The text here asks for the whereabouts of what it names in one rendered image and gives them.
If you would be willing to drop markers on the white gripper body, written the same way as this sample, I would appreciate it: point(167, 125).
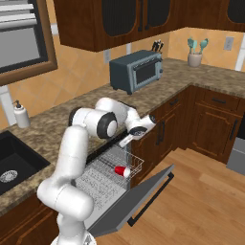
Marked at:
point(125, 141)

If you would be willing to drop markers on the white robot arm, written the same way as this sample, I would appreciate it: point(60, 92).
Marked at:
point(71, 166)

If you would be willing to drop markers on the red cup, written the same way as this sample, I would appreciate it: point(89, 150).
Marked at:
point(121, 171)

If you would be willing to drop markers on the dark wood base cupboard door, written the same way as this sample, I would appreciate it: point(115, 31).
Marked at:
point(170, 137)
point(207, 130)

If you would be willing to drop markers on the grey dishwasher door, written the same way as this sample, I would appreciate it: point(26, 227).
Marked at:
point(127, 204)

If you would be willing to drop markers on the narrow dark wood cupboard door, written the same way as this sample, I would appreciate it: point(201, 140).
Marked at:
point(166, 22)

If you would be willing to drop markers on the wide dark wood cupboard door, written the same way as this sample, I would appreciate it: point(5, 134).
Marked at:
point(83, 22)

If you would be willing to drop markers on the dark wood drawer front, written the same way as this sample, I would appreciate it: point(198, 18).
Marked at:
point(204, 97)
point(166, 106)

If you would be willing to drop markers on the grey toaster oven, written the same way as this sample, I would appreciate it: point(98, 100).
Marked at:
point(140, 71)

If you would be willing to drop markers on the black knife block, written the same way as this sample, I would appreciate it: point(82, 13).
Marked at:
point(157, 46)

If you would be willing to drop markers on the beige utensil pot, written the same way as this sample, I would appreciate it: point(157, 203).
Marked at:
point(194, 60)

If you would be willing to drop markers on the white soap dispenser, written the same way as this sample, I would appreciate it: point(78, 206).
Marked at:
point(21, 116)

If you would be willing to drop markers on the black sink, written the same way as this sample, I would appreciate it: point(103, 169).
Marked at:
point(16, 162)

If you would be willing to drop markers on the teal spatula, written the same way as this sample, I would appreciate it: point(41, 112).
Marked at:
point(191, 44)

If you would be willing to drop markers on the teal spoon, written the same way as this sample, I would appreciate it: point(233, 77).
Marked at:
point(203, 44)

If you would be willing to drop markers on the dark wood sink cupboard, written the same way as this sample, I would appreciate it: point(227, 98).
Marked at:
point(22, 223)

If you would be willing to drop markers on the wooden framed window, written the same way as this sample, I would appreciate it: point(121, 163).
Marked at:
point(22, 35)

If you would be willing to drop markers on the corner dark wood cupboard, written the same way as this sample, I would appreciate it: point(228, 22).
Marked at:
point(210, 12)

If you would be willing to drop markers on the white wall outlet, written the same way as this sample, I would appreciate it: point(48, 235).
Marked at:
point(106, 56)
point(228, 43)

